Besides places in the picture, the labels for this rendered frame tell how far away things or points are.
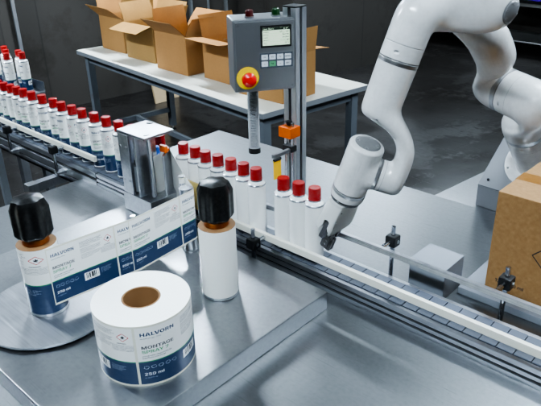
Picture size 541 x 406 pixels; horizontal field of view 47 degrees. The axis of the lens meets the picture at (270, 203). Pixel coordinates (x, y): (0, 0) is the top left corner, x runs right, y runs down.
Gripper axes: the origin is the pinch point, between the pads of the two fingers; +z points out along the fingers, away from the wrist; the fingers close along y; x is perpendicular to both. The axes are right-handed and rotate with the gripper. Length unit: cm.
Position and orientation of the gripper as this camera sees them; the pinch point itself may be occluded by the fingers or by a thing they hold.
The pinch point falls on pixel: (328, 241)
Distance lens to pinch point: 162.4
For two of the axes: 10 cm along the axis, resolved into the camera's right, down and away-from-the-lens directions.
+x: 7.0, 5.7, -4.3
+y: -6.8, 3.3, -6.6
